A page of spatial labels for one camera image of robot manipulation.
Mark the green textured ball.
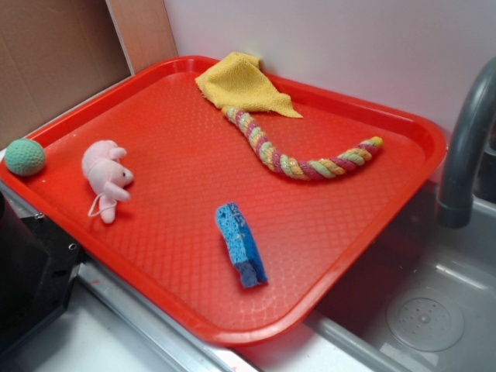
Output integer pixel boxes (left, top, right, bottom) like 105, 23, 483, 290
4, 139, 47, 177

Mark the grey toy faucet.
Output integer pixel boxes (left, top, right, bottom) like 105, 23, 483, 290
436, 59, 495, 229

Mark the pink plush bunny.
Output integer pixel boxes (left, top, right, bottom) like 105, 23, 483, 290
81, 139, 134, 224

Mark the blue sponge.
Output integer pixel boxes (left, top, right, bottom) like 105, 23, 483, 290
215, 202, 268, 288

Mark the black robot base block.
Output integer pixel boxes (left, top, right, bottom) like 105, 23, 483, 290
1, 196, 81, 357

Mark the multicolour twisted rope toy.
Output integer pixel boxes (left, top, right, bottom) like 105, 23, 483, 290
222, 106, 384, 181

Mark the yellow cloth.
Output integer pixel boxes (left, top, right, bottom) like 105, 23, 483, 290
195, 52, 302, 119

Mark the grey toy sink basin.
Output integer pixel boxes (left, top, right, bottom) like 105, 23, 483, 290
305, 185, 496, 372

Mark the red plastic tray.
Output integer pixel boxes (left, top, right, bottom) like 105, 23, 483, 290
1, 57, 446, 346

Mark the brown cardboard panel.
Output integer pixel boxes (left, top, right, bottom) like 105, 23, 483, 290
1, 1, 177, 147

